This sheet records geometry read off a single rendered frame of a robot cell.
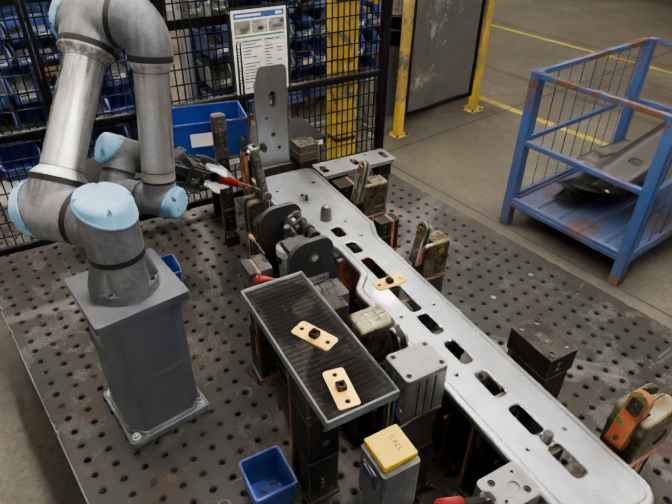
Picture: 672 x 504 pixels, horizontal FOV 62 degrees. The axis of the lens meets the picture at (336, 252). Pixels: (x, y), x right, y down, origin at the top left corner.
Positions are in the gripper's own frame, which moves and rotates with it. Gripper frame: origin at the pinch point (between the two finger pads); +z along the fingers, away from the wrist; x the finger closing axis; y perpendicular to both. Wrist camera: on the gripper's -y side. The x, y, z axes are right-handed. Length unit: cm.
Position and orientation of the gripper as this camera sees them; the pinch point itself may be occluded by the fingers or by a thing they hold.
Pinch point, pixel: (225, 179)
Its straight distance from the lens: 162.0
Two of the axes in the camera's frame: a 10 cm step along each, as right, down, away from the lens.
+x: 4.6, -8.3, -3.1
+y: 4.8, 5.2, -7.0
